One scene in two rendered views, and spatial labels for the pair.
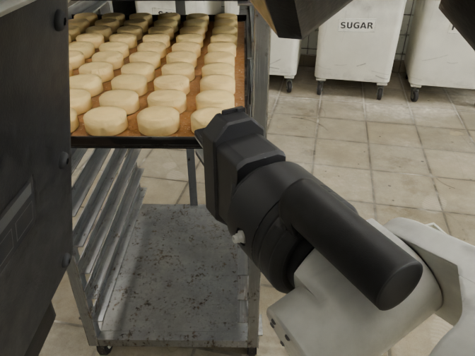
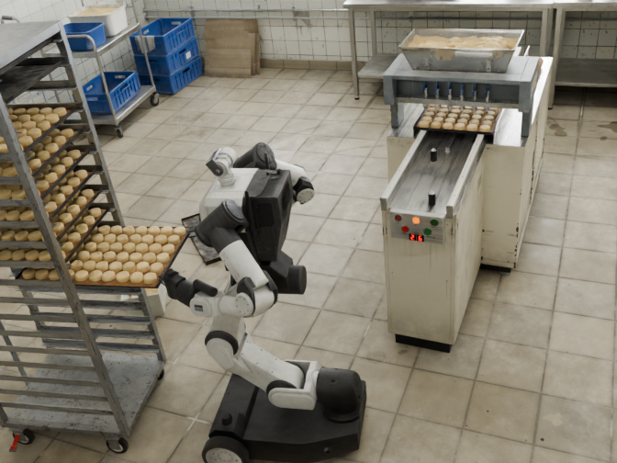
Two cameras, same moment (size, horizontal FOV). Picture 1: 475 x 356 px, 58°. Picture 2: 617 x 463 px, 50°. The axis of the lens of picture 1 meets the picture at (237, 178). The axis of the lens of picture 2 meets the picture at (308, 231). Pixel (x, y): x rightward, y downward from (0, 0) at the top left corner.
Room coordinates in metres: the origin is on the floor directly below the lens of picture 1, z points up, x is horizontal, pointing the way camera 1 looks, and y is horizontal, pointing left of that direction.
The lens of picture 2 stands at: (-0.62, 2.15, 2.40)
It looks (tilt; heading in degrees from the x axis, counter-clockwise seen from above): 33 degrees down; 284
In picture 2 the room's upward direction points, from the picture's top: 7 degrees counter-clockwise
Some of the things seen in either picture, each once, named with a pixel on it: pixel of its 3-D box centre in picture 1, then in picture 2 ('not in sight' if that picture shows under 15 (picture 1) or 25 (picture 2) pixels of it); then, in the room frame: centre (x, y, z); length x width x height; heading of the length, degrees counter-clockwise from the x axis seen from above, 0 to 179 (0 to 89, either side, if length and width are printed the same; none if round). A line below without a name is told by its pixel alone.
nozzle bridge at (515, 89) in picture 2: not in sight; (460, 97); (-0.68, -1.16, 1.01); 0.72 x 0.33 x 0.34; 167
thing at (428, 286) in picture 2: not in sight; (436, 241); (-0.57, -0.67, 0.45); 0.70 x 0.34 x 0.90; 77
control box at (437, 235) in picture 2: not in sight; (417, 226); (-0.49, -0.31, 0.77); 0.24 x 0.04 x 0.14; 167
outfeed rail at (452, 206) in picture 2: not in sight; (491, 114); (-0.84, -1.24, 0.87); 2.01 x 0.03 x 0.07; 77
